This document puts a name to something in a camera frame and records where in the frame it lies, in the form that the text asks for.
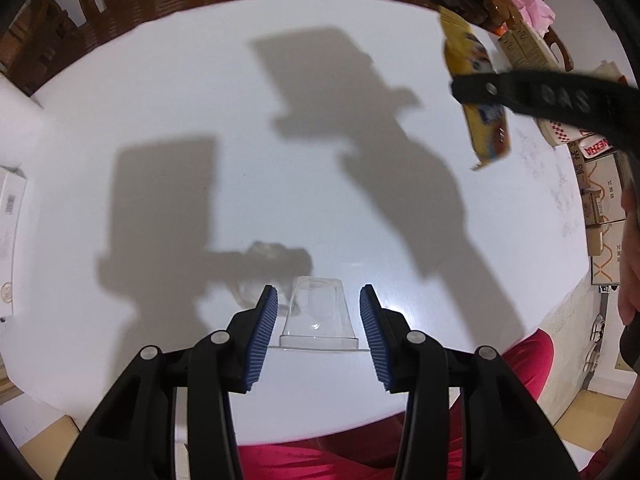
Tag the crumpled clear plastic wrap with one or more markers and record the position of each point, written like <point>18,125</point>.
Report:
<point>265,252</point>

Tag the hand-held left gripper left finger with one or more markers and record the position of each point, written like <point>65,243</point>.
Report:
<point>262,335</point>

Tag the white flat box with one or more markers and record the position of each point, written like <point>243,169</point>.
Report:
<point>11,240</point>

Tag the pink plastic bag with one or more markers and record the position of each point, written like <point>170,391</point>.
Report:
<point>530,5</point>

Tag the person's red trousers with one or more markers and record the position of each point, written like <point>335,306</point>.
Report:
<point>520,370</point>

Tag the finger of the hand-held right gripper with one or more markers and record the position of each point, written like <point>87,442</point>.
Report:
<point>550,95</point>

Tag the stack of printed cardboard boxes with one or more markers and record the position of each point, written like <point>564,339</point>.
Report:
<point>600,195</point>

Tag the yellow snack wrapper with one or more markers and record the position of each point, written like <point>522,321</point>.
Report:
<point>475,55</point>

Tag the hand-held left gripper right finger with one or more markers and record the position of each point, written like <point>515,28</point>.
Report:
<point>375,335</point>

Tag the clear plastic cup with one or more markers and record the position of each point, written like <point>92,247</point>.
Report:
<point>320,310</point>

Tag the white checked paper tray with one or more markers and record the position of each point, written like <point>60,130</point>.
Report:
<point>562,132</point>

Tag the person's right forearm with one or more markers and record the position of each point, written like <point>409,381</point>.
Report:
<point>631,260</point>

